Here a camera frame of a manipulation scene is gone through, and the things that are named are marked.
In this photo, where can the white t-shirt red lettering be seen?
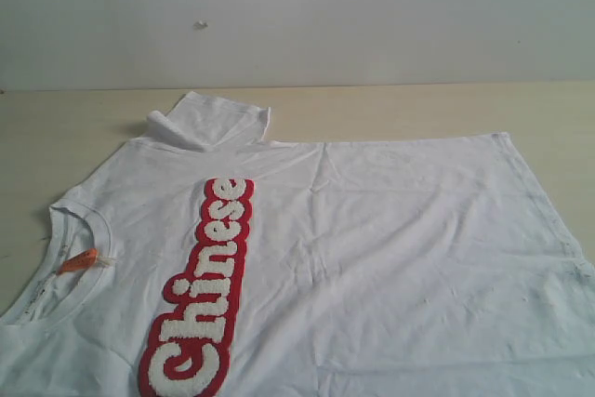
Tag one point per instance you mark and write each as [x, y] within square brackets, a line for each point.
[202, 260]

